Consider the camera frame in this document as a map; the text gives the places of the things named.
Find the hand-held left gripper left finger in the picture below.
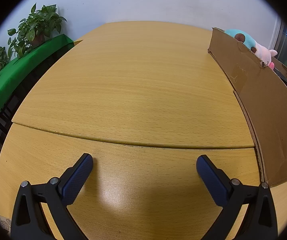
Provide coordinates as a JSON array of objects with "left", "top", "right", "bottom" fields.
[{"left": 10, "top": 153, "right": 94, "bottom": 240}]

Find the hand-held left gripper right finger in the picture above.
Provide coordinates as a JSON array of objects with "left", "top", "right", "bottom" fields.
[{"left": 196, "top": 155, "right": 278, "bottom": 240}]

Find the brown cardboard box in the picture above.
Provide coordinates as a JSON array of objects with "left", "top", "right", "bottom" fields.
[{"left": 208, "top": 27, "right": 287, "bottom": 188}]

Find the wooden desktop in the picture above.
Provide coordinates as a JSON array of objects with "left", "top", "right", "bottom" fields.
[{"left": 0, "top": 21, "right": 287, "bottom": 240}]

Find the teal and pink pig plush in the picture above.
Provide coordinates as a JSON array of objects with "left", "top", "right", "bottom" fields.
[{"left": 225, "top": 29, "right": 278, "bottom": 68}]

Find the large potted green plant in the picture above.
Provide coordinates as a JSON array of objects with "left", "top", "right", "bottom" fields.
[{"left": 8, "top": 3, "right": 67, "bottom": 58}]

